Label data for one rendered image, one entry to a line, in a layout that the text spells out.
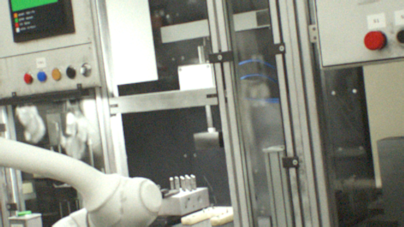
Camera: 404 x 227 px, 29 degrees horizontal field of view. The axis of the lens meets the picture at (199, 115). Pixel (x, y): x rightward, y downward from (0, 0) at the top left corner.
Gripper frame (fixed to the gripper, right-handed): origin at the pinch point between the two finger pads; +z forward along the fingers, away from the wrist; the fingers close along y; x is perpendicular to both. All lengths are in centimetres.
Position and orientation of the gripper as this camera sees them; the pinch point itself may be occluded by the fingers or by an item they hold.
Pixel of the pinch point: (169, 204)
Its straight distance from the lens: 203.0
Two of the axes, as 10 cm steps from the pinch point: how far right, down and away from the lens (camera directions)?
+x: -8.1, 0.7, 5.9
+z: 5.8, -1.3, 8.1
